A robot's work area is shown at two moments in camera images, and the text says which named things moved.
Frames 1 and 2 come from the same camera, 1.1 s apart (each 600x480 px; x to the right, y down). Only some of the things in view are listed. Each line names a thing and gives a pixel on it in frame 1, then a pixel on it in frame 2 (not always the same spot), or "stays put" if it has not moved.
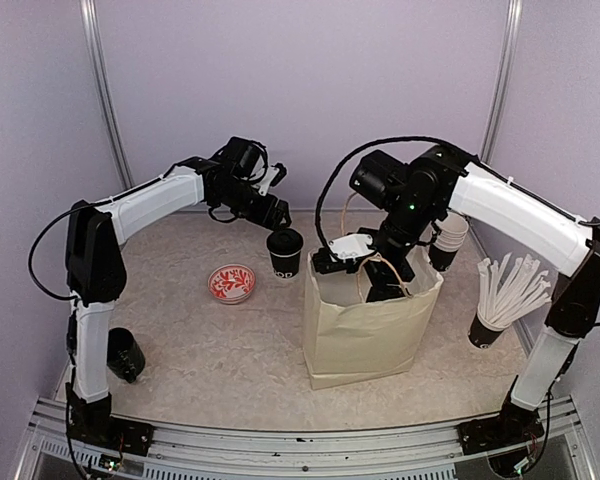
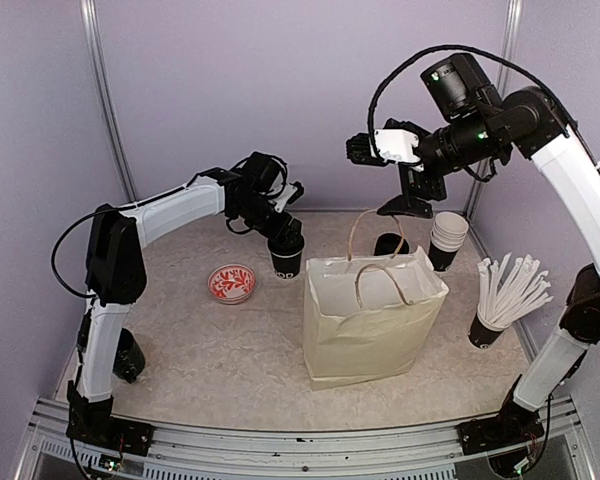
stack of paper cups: x=453 y=230 stays put
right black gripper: x=380 y=272 -> x=414 y=182
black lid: x=284 y=241 stays put
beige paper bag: x=348 y=339 stays put
